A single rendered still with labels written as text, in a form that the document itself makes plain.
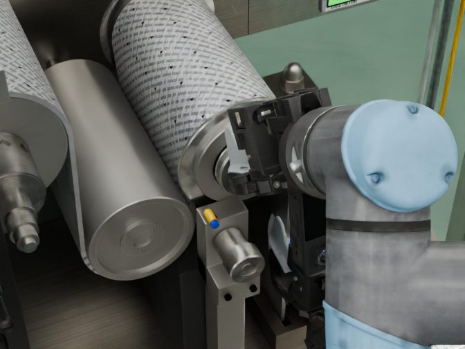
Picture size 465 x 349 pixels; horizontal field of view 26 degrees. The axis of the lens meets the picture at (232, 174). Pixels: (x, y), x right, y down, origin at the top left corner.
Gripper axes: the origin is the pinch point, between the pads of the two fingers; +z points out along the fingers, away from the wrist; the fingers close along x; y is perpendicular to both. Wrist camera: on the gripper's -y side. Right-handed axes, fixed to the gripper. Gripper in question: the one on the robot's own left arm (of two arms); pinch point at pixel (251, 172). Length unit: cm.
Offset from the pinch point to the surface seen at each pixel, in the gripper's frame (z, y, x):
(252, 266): 1.8, -9.6, 2.0
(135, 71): 15.6, 12.9, 5.1
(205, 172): 3.4, 0.9, 3.7
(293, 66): 39.8, 8.0, -23.2
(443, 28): 62, 7, -61
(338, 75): 195, -3, -99
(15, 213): -8.5, 3.6, 24.1
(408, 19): 208, 8, -135
